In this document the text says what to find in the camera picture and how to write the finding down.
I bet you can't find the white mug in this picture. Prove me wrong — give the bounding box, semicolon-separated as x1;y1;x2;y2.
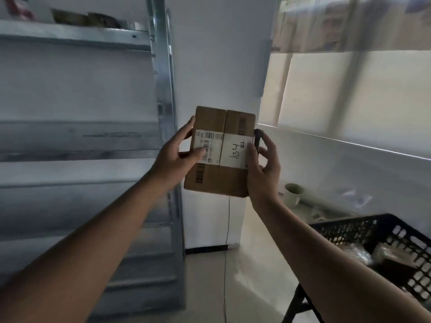
284;183;304;208

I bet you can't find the person's left hand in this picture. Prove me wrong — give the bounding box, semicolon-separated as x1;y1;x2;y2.
148;115;205;197

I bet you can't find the black plastic crate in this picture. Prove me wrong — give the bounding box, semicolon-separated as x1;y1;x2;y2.
309;213;431;302

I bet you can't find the person's left forearm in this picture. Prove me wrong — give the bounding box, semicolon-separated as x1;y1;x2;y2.
0;171;169;323

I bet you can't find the brown cardboard parcel box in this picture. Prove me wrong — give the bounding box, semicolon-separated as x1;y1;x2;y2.
183;106;257;198

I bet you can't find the black folding stand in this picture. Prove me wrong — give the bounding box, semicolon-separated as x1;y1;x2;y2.
282;283;324;323

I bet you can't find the thin black cable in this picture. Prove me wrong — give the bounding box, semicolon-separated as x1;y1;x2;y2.
224;197;231;323

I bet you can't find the clear plastic wrapped packet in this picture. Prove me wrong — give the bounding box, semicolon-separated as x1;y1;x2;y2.
343;244;374;266

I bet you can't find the red packet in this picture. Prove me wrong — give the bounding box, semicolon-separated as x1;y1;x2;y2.
2;0;35;20

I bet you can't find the brown carton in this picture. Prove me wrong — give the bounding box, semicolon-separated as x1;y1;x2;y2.
371;242;421;266

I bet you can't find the grey metal shelving rack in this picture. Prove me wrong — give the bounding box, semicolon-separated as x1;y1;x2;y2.
0;0;188;323

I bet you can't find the black marker pen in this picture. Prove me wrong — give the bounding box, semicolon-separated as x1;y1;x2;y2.
253;129;263;159

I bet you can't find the dark flat packet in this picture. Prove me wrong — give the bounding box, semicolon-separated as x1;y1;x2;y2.
51;9;122;29

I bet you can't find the person's right hand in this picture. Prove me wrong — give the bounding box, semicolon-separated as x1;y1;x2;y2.
245;130;281;206

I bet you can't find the person's right forearm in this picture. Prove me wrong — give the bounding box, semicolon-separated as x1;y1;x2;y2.
251;195;431;323

